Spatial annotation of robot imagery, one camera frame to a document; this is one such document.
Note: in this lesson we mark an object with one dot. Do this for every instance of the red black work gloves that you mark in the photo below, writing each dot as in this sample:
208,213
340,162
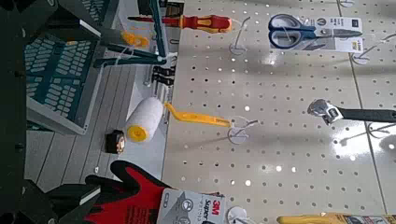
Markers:
134,199

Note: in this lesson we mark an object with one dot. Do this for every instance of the clear plastic peg hook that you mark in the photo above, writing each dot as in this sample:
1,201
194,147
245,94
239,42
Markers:
237,215
238,46
378,132
362,57
238,133

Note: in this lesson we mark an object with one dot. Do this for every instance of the yellow pliers in packaging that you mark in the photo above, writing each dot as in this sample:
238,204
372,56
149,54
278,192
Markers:
311,219

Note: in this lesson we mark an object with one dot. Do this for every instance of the blue scissors on card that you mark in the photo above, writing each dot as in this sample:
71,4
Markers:
299,32

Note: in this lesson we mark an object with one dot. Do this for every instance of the black adjustable wrench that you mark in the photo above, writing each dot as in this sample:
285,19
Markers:
358,114

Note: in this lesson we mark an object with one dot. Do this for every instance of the red yellow screwdriver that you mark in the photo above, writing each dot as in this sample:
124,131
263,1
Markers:
199,23

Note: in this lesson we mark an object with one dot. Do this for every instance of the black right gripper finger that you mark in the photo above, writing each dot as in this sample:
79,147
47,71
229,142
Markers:
62,205
62,21

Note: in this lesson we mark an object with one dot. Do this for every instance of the small black round object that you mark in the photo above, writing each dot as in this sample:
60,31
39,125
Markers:
115,142

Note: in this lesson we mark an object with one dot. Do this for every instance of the beige perforated pegboard panel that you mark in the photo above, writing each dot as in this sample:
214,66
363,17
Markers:
280,93

